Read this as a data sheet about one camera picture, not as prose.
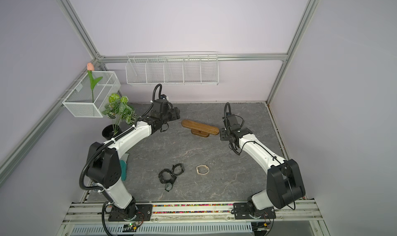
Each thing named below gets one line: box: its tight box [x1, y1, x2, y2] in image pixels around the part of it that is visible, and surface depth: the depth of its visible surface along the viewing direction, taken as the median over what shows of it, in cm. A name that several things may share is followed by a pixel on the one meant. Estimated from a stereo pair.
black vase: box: [101, 124, 122, 141], surface depth 88 cm
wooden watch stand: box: [180, 119, 220, 138], surface depth 99 cm
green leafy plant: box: [101, 93, 140, 136], surface depth 80 cm
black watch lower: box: [158, 168, 177, 193], surface depth 84 cm
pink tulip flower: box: [86, 62, 103, 103], surface depth 86 cm
